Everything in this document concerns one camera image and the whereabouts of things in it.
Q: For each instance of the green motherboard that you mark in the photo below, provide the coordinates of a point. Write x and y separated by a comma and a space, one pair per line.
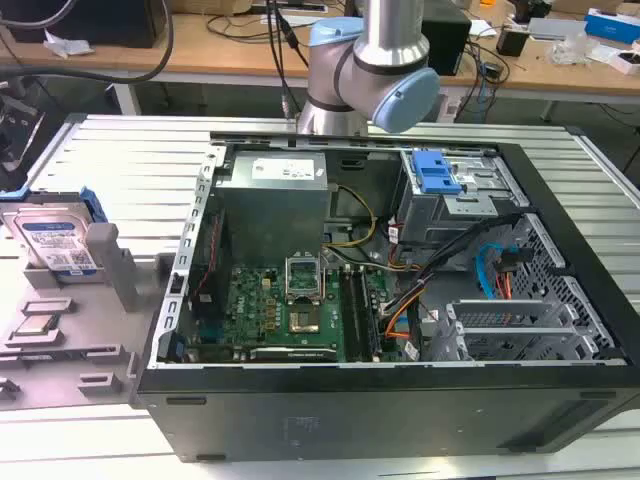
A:
250, 310

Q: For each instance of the small black box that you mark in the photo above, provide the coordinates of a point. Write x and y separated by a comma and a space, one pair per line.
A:
512, 41

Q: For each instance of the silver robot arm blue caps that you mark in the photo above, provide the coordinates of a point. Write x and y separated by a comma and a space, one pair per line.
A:
395, 30

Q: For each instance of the black RAM slot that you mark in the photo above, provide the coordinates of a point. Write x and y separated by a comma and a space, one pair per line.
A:
352, 315
371, 315

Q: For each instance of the grey parts rack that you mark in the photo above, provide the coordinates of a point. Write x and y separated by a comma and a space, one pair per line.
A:
100, 320

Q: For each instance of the metal expansion bracket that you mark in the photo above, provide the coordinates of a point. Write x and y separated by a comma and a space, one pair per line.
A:
505, 316
525, 342

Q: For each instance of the grey power supply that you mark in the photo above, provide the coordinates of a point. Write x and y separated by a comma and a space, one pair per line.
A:
270, 200

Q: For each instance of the metal disk bay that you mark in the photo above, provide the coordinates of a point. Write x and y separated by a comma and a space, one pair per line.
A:
450, 210

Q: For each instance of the CPU socket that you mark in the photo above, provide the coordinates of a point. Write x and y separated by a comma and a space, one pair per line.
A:
305, 321

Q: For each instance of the silver CPU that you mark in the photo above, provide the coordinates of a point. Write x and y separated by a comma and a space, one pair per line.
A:
36, 324

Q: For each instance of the blue plastic bay carrier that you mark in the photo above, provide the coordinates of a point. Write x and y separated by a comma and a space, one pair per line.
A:
432, 172

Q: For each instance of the blue cardboard box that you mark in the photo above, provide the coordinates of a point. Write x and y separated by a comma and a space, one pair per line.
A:
612, 22

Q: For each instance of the hard disk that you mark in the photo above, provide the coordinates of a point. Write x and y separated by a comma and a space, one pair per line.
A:
50, 235

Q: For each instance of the wooden desk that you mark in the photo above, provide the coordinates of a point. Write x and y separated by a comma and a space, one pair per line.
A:
225, 55

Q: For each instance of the black open PC case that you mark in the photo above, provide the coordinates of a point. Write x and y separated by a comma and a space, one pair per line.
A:
350, 415

